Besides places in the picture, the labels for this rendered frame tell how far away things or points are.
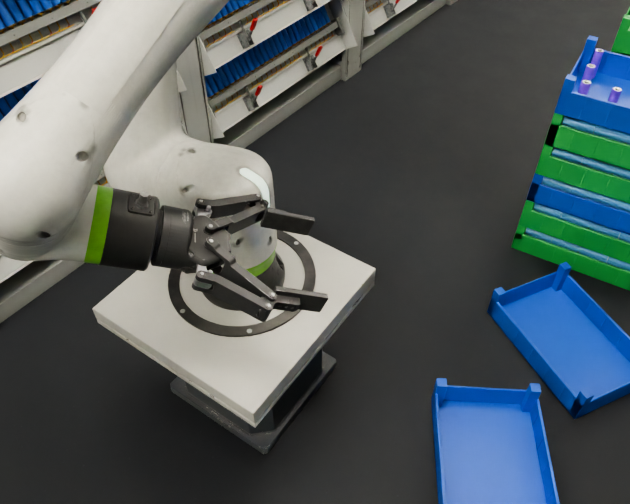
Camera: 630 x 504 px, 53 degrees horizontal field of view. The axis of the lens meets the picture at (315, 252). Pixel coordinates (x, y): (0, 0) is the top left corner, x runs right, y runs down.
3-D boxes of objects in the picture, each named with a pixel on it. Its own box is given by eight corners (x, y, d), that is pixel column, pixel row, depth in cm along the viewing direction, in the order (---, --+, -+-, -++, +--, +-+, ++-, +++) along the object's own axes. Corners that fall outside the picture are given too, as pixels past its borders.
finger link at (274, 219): (260, 226, 88) (260, 223, 88) (307, 235, 90) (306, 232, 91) (267, 211, 86) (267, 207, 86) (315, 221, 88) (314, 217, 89)
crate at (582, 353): (486, 311, 146) (493, 289, 140) (557, 283, 152) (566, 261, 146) (573, 419, 127) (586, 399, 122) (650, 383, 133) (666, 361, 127)
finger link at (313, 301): (275, 285, 77) (276, 290, 77) (328, 293, 80) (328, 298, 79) (267, 300, 79) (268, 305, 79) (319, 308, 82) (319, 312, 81)
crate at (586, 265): (510, 247, 160) (517, 224, 154) (533, 200, 172) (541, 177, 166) (634, 293, 150) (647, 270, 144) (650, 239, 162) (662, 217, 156)
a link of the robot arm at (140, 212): (102, 229, 82) (94, 284, 76) (117, 161, 74) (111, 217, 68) (149, 237, 84) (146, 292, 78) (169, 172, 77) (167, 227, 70)
